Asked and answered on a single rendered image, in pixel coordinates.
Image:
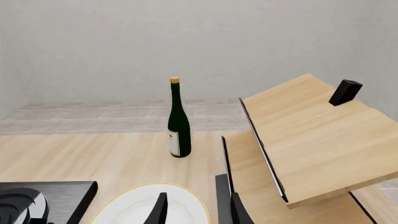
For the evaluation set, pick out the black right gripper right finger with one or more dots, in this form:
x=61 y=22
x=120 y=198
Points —
x=241 y=213

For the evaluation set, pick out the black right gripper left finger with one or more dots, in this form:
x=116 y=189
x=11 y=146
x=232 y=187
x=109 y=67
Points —
x=159 y=212

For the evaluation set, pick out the white plate with yellow rim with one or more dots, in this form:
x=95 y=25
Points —
x=130 y=207

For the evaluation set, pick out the flat black stove plate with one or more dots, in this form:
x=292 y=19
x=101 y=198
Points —
x=66 y=196

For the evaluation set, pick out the dark green wine bottle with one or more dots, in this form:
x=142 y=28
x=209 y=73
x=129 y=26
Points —
x=179 y=130

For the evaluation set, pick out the pale wooden rack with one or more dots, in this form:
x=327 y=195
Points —
x=311 y=140

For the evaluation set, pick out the black grey patterned bowl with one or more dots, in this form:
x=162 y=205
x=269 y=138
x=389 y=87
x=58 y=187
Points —
x=21 y=205

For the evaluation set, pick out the black rectangular block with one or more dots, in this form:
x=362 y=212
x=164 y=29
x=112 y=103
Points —
x=344 y=93

